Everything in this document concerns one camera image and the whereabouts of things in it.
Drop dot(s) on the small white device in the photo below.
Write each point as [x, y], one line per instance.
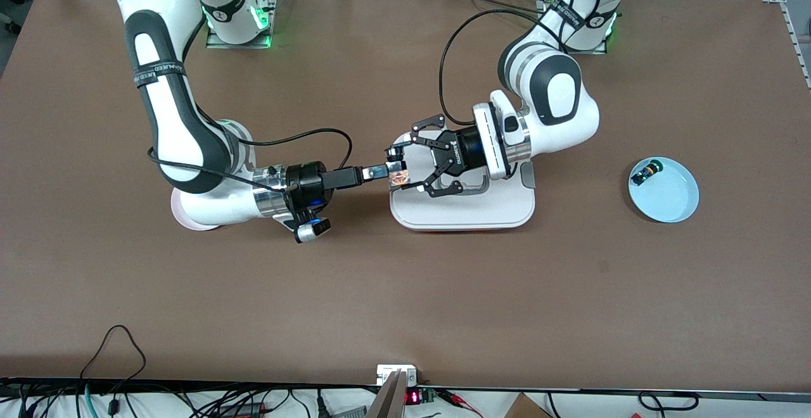
[386, 373]

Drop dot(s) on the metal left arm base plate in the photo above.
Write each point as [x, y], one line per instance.
[599, 50]

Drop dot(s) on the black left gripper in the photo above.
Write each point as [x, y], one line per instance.
[464, 147]

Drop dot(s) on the light blue round plate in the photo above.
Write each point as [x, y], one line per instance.
[665, 199]

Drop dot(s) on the red digit display board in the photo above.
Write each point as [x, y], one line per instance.
[413, 397]

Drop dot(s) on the brown cardboard piece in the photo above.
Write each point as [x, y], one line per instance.
[526, 408]

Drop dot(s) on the red clip leads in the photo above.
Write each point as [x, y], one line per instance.
[453, 396]

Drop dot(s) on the grey box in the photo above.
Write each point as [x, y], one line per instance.
[348, 413]

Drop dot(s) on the black green small part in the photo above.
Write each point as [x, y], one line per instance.
[645, 173]

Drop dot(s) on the perforated aluminium rail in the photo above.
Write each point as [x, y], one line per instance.
[789, 25]

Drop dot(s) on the white round plate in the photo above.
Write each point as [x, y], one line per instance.
[176, 209]

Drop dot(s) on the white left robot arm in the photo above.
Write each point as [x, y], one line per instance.
[557, 95]

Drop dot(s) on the orange and black switch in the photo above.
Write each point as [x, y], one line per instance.
[399, 182]

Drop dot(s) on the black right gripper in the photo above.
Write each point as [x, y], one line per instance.
[308, 183]

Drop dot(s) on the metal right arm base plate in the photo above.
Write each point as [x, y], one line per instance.
[215, 41]

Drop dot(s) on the black power adapter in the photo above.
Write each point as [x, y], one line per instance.
[244, 410]

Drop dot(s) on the aluminium camera stand bar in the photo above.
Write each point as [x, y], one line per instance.
[389, 399]

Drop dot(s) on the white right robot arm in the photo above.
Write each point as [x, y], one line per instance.
[171, 120]

